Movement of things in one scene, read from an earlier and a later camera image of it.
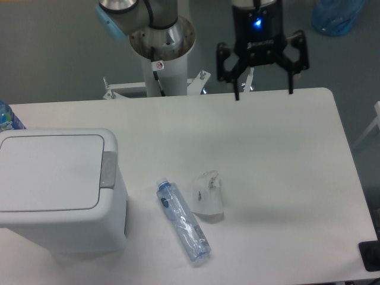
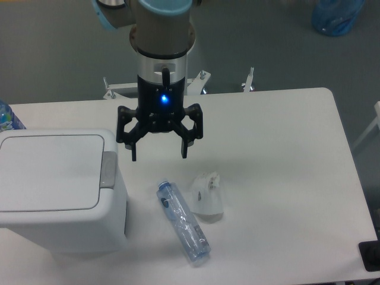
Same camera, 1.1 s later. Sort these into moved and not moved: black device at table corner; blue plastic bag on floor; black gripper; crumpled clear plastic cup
Moved: black gripper
Not moved: blue plastic bag on floor; black device at table corner; crumpled clear plastic cup
